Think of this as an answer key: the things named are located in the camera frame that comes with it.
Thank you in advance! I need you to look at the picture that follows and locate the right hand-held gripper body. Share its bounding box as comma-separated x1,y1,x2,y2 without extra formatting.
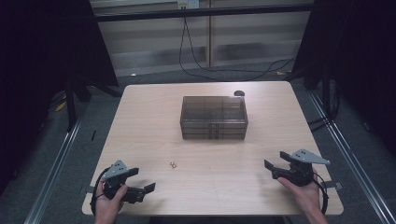
272,148,331,188

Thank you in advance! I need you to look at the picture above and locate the white wall outlet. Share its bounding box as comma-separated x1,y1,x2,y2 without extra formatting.
177,0,200,9

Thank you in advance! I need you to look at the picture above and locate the person's right hand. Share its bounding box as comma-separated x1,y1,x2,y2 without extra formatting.
276,177,325,216

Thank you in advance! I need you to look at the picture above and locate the black curtain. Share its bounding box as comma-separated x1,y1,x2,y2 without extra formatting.
0,0,120,194
290,0,396,155

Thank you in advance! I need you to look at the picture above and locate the smoky transparent drawer case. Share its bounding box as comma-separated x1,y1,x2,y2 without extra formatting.
179,95,249,141

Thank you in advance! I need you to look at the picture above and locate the metal floor rail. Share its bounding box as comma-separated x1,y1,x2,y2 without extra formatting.
307,90,396,224
23,115,85,224

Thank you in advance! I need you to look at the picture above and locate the black hanging cable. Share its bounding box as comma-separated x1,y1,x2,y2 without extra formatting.
185,26,297,74
178,17,297,83

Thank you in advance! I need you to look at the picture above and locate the person's left hand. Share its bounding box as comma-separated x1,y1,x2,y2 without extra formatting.
94,181,129,219

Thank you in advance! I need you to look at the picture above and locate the smoky transparent plastic drawer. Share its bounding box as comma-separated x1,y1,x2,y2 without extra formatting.
182,133,247,141

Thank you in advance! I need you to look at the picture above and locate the black metal stand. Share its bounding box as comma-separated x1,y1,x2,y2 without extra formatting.
64,76,92,133

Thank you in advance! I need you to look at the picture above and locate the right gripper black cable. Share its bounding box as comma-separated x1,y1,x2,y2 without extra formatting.
311,172,330,216

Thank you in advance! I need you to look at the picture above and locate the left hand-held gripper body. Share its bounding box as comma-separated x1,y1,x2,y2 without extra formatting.
102,160,148,204

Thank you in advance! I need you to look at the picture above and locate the black horizontal bar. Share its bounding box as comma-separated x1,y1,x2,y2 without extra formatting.
93,4,315,22

